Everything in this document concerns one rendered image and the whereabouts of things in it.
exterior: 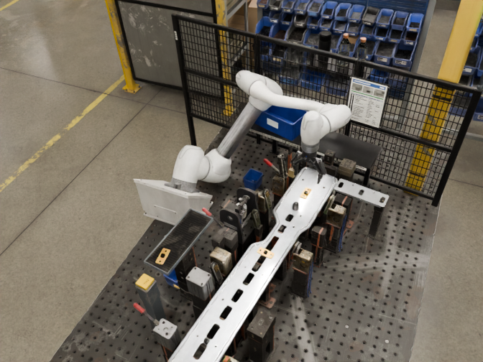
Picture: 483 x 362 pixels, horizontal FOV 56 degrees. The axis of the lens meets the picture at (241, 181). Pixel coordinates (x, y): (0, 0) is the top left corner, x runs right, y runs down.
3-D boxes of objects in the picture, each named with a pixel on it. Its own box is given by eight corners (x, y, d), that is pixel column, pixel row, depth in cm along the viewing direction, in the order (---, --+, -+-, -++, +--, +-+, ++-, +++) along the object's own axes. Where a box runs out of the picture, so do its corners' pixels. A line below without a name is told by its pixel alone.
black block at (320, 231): (321, 271, 255) (325, 239, 234) (303, 263, 259) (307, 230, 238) (327, 261, 259) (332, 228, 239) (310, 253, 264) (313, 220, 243)
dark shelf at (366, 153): (369, 172, 265) (369, 169, 263) (236, 126, 300) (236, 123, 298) (382, 150, 278) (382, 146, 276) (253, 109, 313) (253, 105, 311)
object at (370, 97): (379, 130, 269) (389, 85, 247) (343, 118, 278) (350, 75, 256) (381, 128, 270) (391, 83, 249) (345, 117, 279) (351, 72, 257)
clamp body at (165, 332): (180, 378, 216) (168, 343, 191) (161, 366, 220) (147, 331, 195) (192, 360, 222) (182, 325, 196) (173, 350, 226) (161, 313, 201)
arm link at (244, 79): (255, 75, 248) (272, 82, 257) (237, 62, 259) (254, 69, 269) (244, 95, 252) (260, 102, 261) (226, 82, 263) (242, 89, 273)
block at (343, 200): (342, 240, 269) (348, 208, 249) (325, 233, 274) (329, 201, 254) (348, 228, 275) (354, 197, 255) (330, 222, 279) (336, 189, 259)
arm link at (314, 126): (309, 149, 223) (330, 138, 227) (311, 123, 212) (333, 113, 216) (295, 137, 229) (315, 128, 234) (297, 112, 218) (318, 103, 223)
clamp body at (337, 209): (337, 257, 261) (344, 217, 236) (318, 249, 265) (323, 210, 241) (343, 246, 266) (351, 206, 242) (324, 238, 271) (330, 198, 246)
